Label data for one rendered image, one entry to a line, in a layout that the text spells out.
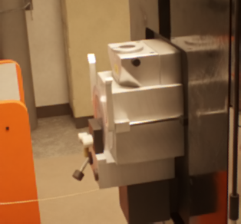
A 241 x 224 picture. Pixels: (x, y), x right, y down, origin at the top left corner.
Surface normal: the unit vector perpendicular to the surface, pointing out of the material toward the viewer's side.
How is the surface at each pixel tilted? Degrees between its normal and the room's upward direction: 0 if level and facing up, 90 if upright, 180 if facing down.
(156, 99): 90
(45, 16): 90
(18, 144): 90
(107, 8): 90
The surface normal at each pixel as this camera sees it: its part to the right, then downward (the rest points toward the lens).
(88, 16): 0.21, 0.31
